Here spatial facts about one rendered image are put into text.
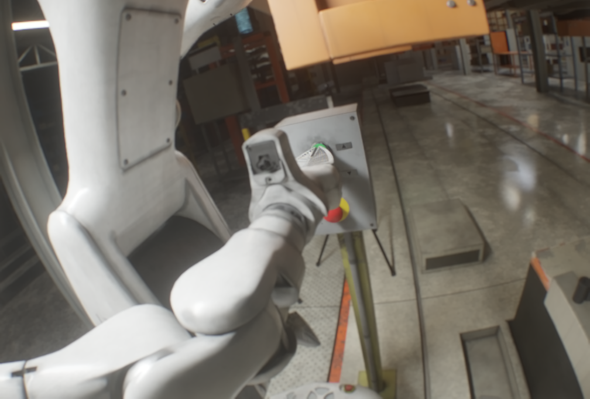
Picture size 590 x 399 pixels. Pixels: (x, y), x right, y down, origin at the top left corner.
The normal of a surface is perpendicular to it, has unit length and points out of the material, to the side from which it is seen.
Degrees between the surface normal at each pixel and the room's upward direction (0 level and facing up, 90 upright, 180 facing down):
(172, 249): 39
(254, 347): 89
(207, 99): 90
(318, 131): 90
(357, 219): 90
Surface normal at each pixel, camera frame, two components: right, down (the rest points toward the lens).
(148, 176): 0.96, 0.25
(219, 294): -0.21, -0.87
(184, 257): 0.54, -0.72
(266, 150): -0.22, 0.39
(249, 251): -0.04, -0.98
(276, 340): 0.90, -0.01
